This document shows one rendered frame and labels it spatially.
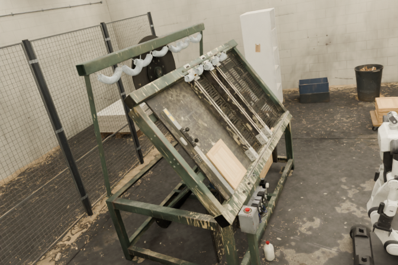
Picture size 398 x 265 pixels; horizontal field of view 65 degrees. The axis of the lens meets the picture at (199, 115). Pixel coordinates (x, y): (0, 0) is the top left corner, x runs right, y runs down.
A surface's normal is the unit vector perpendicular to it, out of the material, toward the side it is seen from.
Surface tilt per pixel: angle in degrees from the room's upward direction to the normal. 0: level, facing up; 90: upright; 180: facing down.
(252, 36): 90
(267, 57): 90
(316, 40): 90
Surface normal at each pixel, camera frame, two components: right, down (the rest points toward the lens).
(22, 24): 0.91, -0.03
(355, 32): -0.36, 0.40
